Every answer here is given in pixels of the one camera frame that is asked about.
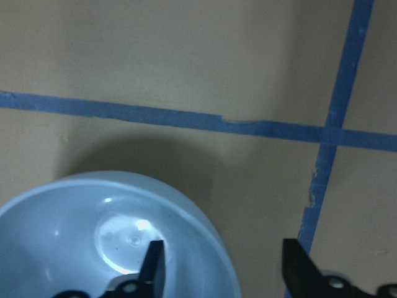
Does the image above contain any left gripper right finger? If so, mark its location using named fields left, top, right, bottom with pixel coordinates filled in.
left=282, top=238, right=396, bottom=298

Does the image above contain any blue plastic bowl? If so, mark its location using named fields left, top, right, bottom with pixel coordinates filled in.
left=1, top=171, right=241, bottom=297

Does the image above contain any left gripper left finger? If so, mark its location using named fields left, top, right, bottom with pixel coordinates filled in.
left=52, top=240, right=165, bottom=298

